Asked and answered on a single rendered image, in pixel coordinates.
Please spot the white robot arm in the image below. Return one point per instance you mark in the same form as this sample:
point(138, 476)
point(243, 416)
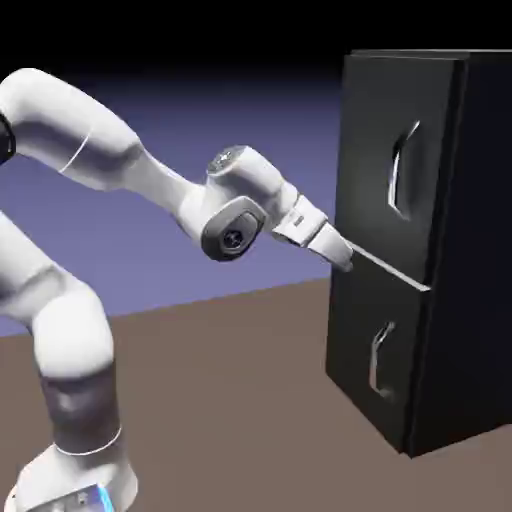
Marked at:
point(100, 152)

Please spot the black cabinet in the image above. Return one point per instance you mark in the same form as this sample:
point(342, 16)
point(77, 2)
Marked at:
point(472, 256)

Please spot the black cabinet door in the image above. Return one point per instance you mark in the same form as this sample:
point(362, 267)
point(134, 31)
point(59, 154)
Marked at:
point(360, 360)
point(372, 160)

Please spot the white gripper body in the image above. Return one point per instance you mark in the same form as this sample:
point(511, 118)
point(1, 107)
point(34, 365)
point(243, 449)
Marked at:
point(330, 243)

